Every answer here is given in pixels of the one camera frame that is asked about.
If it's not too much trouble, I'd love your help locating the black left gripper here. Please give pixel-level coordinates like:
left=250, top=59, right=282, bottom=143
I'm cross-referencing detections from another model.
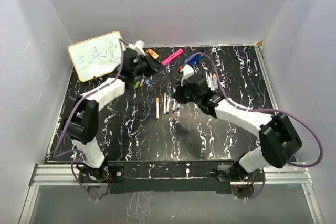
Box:
left=131, top=52, right=165, bottom=79

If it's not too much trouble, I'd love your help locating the thick orange highlighter pen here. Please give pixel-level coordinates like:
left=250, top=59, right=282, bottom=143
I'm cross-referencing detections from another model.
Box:
left=212, top=73, right=218, bottom=89

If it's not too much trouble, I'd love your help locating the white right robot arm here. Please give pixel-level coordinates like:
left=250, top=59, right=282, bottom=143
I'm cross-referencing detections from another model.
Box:
left=173, top=76, right=302, bottom=180

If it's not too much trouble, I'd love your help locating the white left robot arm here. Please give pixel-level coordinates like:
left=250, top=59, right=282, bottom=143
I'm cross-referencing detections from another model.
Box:
left=57, top=49, right=164, bottom=182

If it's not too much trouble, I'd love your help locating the peach marker pen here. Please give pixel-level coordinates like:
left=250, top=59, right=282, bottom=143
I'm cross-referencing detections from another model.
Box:
left=163, top=93, right=167, bottom=115

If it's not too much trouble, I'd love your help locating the yellow orange marker pen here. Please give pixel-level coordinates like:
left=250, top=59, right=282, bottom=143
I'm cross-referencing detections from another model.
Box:
left=156, top=97, right=160, bottom=120

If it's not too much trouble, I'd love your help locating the pink clip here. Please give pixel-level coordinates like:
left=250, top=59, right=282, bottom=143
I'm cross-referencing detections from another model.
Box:
left=161, top=48, right=184, bottom=65

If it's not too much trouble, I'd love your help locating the blue stapler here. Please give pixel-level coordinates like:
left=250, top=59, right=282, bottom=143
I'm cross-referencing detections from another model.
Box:
left=187, top=52, right=204, bottom=66

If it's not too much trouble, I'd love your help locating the small whiteboard with writing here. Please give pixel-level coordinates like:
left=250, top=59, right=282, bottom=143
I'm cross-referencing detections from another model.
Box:
left=68, top=31, right=125, bottom=82

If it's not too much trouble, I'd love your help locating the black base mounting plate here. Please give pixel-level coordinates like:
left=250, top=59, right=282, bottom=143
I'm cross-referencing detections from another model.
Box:
left=76, top=161, right=263, bottom=194

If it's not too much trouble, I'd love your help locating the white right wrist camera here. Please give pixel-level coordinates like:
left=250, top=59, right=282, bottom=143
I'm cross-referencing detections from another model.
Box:
left=180, top=64, right=195, bottom=86

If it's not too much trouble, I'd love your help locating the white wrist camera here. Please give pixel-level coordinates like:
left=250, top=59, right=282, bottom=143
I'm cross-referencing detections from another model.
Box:
left=180, top=64, right=195, bottom=86
left=128, top=40, right=145, bottom=56

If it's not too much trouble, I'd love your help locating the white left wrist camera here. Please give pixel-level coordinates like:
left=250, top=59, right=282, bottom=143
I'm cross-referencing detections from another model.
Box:
left=128, top=40, right=145, bottom=56

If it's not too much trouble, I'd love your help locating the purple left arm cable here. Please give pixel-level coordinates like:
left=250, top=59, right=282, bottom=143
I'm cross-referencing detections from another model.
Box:
left=53, top=39, right=129, bottom=204

